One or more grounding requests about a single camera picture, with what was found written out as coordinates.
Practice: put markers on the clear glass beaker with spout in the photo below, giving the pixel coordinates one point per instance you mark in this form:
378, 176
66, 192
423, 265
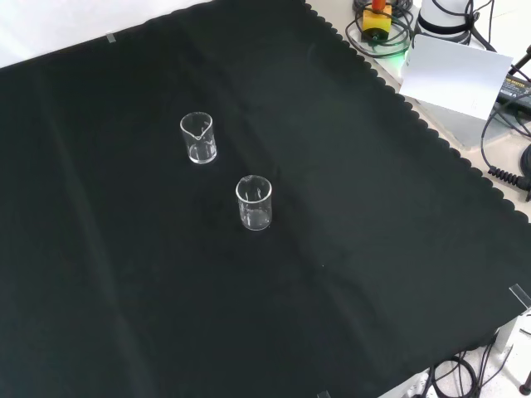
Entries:
203, 156

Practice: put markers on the black cloth with scalloped edge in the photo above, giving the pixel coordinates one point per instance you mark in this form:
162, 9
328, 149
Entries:
124, 248

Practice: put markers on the clear tape piece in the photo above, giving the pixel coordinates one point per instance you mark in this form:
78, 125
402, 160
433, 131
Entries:
111, 38
520, 295
324, 394

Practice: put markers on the yellow emergency stop button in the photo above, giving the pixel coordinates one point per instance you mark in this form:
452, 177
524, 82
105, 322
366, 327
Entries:
375, 21

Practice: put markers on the pale white board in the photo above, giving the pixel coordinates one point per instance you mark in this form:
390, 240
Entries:
452, 79

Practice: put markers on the white power strip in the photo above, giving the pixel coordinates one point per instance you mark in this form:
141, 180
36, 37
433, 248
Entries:
415, 385

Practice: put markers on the black power adapter yellow label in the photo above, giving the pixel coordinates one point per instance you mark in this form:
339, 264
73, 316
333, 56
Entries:
516, 89

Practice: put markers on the white box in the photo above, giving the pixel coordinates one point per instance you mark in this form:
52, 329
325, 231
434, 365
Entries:
520, 344

